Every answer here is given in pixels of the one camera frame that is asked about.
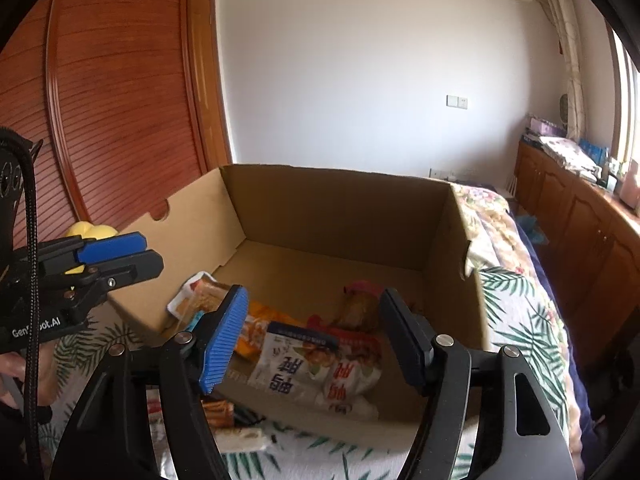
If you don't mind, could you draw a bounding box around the white blue snack packet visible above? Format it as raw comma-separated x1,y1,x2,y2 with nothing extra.
247,321,341,401

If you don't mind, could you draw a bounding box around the pink bottle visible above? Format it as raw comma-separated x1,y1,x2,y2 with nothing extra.
620,159,640,206

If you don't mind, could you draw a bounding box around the person's left hand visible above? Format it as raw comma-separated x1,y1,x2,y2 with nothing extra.
0,352,26,408

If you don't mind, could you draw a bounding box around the blue wipes pack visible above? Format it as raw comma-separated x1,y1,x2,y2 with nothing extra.
580,141,610,162

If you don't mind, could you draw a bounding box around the brown orange candy wrapper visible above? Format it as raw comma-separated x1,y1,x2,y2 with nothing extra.
200,397,236,431

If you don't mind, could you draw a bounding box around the white red-edged snack packet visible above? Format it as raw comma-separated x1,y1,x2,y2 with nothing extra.
306,315,385,416

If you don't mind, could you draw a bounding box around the grey white snack packet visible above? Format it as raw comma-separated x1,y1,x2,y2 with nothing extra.
166,271,236,333

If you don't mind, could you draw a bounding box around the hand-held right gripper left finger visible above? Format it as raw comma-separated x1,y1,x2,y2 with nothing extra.
50,284,249,480

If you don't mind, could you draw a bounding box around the black braided cable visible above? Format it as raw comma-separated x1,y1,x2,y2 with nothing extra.
0,129,43,480

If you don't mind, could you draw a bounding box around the white orange-corner snack packet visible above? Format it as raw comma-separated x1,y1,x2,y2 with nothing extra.
212,425,268,456

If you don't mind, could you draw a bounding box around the long wooden cabinet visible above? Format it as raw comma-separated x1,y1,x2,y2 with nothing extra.
512,140,640,361

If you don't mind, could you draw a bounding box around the leaf print bedsheet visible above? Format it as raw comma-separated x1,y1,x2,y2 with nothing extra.
35,265,571,480

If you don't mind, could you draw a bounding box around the beige patterned curtain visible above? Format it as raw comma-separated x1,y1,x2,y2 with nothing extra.
532,0,588,143

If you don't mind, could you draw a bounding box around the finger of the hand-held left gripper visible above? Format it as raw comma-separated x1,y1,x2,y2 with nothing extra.
37,232,148,266
60,250,165,306

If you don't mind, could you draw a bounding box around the brown cardboard box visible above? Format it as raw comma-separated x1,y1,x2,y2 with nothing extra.
105,162,496,443

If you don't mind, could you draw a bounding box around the purple tissue box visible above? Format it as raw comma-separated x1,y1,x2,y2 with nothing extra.
527,116,566,136

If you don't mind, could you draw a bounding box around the orange snack packet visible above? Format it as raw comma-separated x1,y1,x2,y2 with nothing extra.
235,300,296,358

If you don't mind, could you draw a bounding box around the floral blanket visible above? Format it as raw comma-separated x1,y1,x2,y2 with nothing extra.
450,182,551,281

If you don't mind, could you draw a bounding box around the yellow plush toy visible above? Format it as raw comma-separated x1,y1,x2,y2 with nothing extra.
64,221,118,276

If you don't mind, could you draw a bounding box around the teal plastic bag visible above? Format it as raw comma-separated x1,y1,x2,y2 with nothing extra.
517,216,543,245

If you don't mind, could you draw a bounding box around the wooden door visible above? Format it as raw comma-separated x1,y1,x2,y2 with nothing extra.
187,0,233,171

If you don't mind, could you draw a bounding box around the dark blue bed cover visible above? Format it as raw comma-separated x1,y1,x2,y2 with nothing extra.
515,220,606,476

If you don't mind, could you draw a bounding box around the folded patterned cloth stack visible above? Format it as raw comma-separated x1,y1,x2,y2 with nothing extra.
540,135,601,178

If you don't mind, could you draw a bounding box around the wooden framed window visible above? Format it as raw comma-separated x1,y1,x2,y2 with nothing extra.
605,20,640,171

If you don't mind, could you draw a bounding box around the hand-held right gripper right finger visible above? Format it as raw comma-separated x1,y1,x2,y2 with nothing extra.
379,287,576,480

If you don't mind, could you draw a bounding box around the wooden slatted wardrobe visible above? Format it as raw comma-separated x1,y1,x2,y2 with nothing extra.
0,0,208,256

